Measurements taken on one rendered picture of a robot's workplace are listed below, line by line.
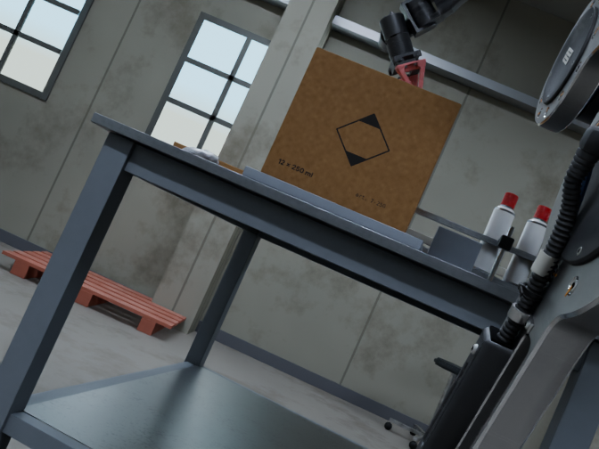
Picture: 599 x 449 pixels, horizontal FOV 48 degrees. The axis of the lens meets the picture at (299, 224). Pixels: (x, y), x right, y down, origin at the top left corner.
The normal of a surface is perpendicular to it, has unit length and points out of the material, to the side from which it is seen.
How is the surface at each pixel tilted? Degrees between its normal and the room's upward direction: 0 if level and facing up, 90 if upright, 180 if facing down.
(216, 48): 90
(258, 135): 90
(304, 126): 90
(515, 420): 115
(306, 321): 90
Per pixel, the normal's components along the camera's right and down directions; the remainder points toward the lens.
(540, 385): -0.22, 0.32
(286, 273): -0.04, -0.07
